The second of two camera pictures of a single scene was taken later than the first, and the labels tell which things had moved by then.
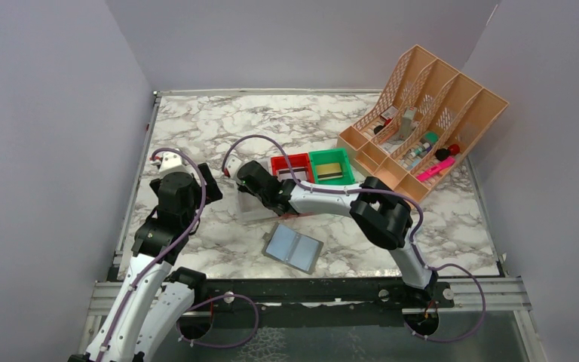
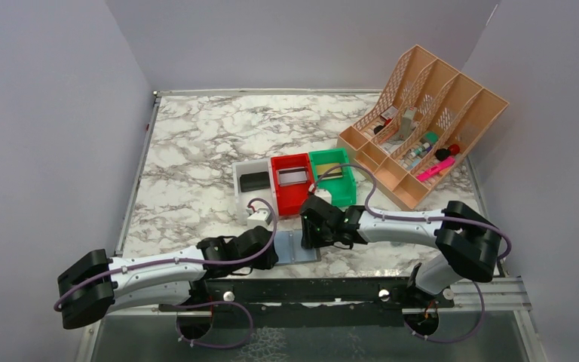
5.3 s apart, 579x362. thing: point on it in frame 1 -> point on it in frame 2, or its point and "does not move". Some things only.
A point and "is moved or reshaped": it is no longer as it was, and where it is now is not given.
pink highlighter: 445,164 does not move
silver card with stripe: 301,174 does not move
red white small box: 387,115 does not move
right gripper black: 249,177 -> 312,210
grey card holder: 292,247 is moved or reshaped
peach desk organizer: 430,116 does not move
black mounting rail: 317,302 does not move
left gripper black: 209,182 -> 264,239
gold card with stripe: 329,171 does not move
